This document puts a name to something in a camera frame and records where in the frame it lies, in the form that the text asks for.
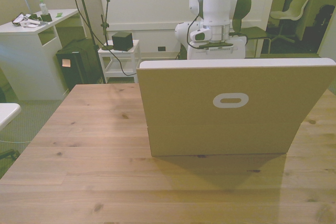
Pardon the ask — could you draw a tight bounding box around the black cube device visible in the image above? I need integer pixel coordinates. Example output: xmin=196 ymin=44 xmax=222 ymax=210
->
xmin=111 ymin=31 xmax=133 ymax=51

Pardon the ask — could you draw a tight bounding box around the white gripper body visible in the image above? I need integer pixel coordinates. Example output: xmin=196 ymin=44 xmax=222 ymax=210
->
xmin=187 ymin=37 xmax=247 ymax=60

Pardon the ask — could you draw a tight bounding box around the black microphone stand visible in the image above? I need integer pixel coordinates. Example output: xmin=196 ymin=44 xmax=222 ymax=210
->
xmin=100 ymin=0 xmax=115 ymax=51

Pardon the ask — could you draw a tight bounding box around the white round table edge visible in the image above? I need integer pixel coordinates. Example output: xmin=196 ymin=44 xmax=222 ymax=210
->
xmin=0 ymin=102 xmax=22 ymax=131

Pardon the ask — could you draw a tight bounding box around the green seat chair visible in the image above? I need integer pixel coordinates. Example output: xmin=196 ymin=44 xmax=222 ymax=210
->
xmin=230 ymin=18 xmax=272 ymax=59

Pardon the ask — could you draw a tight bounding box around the black cable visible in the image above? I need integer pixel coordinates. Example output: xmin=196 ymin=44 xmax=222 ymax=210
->
xmin=97 ymin=34 xmax=138 ymax=77

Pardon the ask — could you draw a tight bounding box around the small white side table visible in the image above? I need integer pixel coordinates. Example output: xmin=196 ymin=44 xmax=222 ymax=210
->
xmin=97 ymin=39 xmax=142 ymax=84

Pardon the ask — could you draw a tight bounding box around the white swivel chair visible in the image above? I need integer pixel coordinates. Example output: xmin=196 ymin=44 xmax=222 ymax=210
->
xmin=266 ymin=0 xmax=311 ymax=44

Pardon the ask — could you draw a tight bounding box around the black tripod stand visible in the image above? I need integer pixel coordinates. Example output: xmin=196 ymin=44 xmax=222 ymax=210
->
xmin=61 ymin=0 xmax=103 ymax=83

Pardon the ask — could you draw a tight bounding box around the clear plastic bottle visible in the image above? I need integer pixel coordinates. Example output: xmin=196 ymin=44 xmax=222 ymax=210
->
xmin=39 ymin=0 xmax=49 ymax=16

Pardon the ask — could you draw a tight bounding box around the cardboard box with oval logo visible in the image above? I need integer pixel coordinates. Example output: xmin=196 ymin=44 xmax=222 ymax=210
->
xmin=135 ymin=58 xmax=336 ymax=157

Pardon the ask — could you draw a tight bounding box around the white desk cabinet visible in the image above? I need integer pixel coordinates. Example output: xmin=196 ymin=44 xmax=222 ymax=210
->
xmin=0 ymin=8 xmax=87 ymax=101

